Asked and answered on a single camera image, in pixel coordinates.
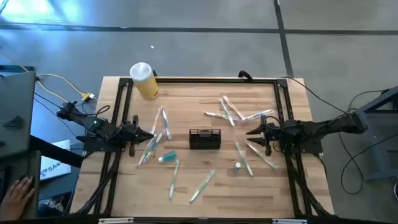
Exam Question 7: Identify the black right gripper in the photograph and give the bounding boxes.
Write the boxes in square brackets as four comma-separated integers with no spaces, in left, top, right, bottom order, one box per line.
[246,115,283,157]

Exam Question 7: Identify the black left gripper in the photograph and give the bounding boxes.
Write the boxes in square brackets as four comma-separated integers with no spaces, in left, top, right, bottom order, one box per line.
[121,115,155,157]

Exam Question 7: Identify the pale toothbrush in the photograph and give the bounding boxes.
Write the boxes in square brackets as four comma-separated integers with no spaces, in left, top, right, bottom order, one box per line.
[203,111,239,121]

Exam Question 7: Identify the yellow wipes canister white lid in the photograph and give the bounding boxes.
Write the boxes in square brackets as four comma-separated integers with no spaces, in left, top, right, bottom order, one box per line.
[129,62,160,101]

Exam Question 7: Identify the black diagonal beam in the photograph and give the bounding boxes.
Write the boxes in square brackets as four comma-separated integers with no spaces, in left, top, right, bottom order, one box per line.
[29,135,85,169]

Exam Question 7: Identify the white printed box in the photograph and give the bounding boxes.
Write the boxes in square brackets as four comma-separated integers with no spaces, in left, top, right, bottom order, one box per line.
[39,139,73,181]

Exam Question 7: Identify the dark side desk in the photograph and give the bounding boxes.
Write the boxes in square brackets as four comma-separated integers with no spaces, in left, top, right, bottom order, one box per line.
[0,150,42,220]

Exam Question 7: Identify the blue-grey metal cart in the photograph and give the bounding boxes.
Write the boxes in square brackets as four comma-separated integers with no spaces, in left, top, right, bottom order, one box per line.
[343,85,398,183]

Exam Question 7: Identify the grey equipment case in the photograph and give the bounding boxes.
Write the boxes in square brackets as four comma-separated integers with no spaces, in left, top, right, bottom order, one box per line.
[0,70,37,158]

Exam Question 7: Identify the person's hand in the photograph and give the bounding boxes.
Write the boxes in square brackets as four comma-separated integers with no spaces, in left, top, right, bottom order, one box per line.
[0,176,35,222]

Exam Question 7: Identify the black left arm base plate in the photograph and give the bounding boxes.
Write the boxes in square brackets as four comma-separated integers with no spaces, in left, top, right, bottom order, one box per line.
[76,134,125,154]

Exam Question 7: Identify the black wire caddy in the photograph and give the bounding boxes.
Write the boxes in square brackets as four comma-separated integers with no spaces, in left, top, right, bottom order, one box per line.
[188,128,222,151]

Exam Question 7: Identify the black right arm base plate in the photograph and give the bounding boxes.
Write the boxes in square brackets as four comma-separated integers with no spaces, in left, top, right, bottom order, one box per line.
[278,119,324,156]

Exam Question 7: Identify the black strap handle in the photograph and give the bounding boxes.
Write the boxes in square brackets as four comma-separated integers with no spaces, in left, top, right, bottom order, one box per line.
[238,70,254,82]

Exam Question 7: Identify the yellow cable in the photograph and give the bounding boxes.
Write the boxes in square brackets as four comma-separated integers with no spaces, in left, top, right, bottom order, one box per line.
[35,73,96,102]
[0,51,29,72]
[36,81,69,103]

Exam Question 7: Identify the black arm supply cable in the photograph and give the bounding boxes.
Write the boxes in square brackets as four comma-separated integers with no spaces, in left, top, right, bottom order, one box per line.
[281,76,349,114]

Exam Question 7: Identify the white table bracket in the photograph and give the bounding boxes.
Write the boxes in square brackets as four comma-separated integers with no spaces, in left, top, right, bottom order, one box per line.
[98,217,134,224]
[272,218,308,224]

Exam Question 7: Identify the looped black floor cable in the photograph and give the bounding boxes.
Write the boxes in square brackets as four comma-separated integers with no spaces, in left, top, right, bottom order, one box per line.
[340,132,398,196]

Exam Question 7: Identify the thin black floor cable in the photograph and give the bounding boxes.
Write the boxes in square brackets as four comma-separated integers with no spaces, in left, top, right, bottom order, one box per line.
[33,91,94,110]

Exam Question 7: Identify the black cart cable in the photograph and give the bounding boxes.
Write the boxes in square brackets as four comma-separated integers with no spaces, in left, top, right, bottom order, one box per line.
[347,89,391,113]

